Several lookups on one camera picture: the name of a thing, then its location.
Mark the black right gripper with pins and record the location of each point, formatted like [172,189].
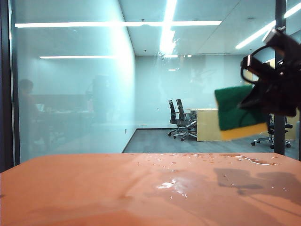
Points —
[279,94]

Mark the yellow sponge with green scourer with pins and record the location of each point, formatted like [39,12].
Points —
[232,113]

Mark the black high-back office chair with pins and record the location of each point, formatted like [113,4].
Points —
[261,140]

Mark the light wooden office desk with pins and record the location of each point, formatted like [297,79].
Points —
[207,127]

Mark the long ceiling light strip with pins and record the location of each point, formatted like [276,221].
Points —
[255,34]
[167,23]
[292,10]

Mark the black mesh office chair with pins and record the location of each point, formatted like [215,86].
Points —
[182,117]
[172,115]

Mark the short ceiling light strip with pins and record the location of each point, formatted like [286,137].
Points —
[172,56]

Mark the black vertical frame post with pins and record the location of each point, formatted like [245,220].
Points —
[279,131]

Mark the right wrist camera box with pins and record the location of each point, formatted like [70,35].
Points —
[270,35]

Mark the clear glass wall pane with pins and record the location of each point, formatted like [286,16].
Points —
[70,94]

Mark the dark glass wall edge frame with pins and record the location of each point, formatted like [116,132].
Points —
[5,94]

